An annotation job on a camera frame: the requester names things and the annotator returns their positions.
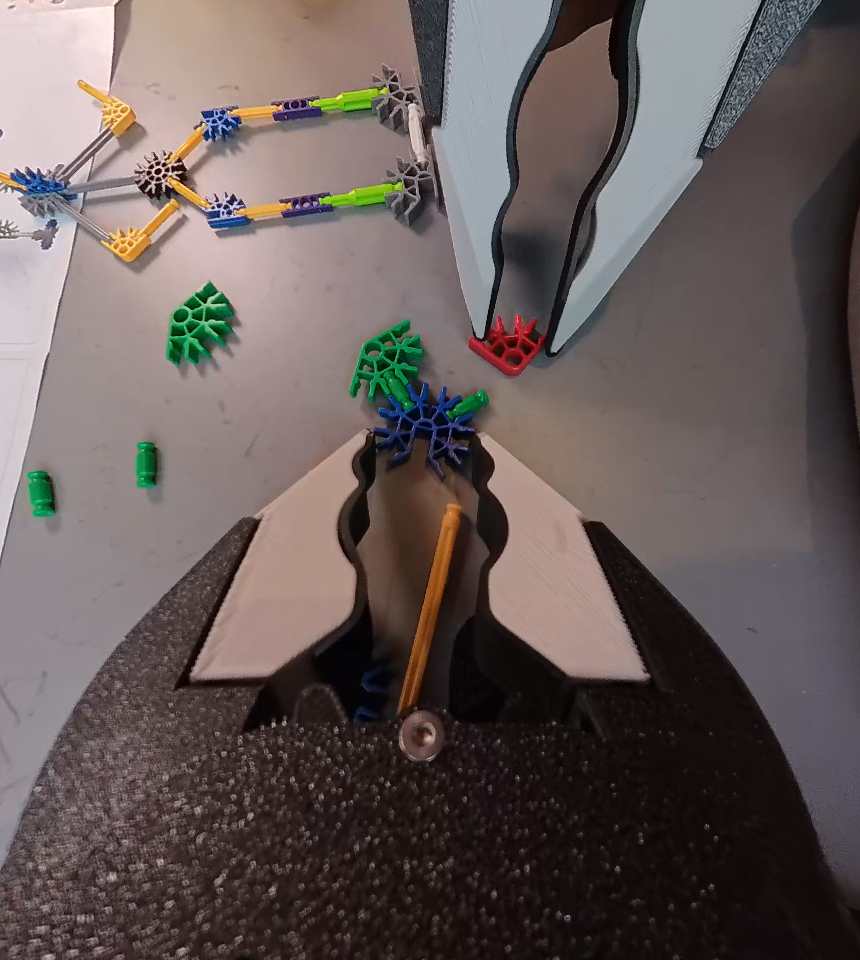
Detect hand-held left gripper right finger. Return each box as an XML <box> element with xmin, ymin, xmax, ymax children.
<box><xmin>471</xmin><ymin>432</ymin><xmax>650</xmax><ymax>684</ymax></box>

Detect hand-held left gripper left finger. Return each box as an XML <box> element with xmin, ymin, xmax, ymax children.
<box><xmin>190</xmin><ymin>429</ymin><xmax>380</xmax><ymax>684</ymax></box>

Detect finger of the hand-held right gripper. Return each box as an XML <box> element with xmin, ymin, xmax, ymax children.
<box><xmin>430</xmin><ymin>0</ymin><xmax>562</xmax><ymax>342</ymax></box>
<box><xmin>546</xmin><ymin>0</ymin><xmax>767</xmax><ymax>356</ymax></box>

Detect connector assembly with yellow rods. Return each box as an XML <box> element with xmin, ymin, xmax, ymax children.
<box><xmin>355</xmin><ymin>504</ymin><xmax>465</xmax><ymax>723</ymax></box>

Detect red corner connector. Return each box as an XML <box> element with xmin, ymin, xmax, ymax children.
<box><xmin>467</xmin><ymin>315</ymin><xmax>547</xmax><ymax>375</ymax></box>

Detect blue snowflake connector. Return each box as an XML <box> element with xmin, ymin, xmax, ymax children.
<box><xmin>373</xmin><ymin>382</ymin><xmax>476</xmax><ymax>481</ymax></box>

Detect green fan-shaped connector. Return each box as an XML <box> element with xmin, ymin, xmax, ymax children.
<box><xmin>166</xmin><ymin>281</ymin><xmax>239</xmax><ymax>367</ymax></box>
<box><xmin>349</xmin><ymin>320</ymin><xmax>425</xmax><ymax>399</ymax></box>

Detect multicolour rod connector toy figure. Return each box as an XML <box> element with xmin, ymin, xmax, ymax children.
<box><xmin>0</xmin><ymin>63</ymin><xmax>440</xmax><ymax>264</ymax></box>

